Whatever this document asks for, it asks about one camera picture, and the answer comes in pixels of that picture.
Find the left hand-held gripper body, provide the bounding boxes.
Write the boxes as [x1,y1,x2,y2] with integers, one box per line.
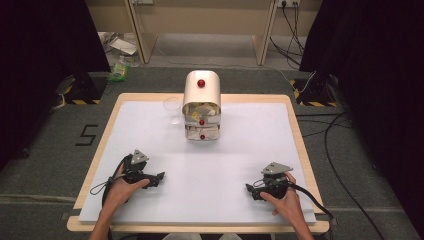
[121,149,151,185]

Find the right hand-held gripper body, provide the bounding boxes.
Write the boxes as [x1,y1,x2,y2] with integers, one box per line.
[253,161,295,201]

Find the person's right hand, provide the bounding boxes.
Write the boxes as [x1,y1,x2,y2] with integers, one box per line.
[259,171,303,223]

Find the person's left hand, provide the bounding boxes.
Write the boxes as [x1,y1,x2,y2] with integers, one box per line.
[101,164,151,218]

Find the white table mat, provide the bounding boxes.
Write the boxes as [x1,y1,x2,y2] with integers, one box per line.
[78,100,317,224]

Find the wooden table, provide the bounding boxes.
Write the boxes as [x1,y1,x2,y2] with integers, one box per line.
[66,92,331,234]

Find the clear plastic cup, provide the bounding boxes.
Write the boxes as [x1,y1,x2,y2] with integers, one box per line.
[162,96,184,126]

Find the white drawer cabinet red knobs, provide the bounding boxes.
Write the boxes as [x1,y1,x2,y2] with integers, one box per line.
[181,69,222,142]

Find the black stand base striped tape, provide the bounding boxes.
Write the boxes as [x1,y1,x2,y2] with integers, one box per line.
[54,71,108,106]
[289,71,340,108]

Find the green plastic packet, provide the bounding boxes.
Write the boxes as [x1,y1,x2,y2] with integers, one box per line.
[106,55,131,84]

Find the pile of white papers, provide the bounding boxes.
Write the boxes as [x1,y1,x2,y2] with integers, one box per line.
[97,31,142,68]

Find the black curtain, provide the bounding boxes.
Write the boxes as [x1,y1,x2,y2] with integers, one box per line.
[299,0,424,231]
[0,0,112,172]

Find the wooden desk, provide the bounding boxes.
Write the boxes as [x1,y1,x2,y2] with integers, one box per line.
[84,0,324,67]

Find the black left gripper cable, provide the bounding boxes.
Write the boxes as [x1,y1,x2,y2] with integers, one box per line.
[89,153,132,240]

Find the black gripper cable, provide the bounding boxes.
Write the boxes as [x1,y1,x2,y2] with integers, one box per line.
[285,182,335,221]
[89,153,132,240]

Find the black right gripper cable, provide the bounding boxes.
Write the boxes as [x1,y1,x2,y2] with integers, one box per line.
[285,182,335,221]

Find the black floor cables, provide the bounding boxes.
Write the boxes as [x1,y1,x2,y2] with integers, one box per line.
[295,111,388,240]

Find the bundle of black wall cables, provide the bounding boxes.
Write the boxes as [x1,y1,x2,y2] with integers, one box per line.
[269,2,307,68]

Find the white wall socket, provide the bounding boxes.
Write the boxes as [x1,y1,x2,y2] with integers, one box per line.
[276,0,301,9]

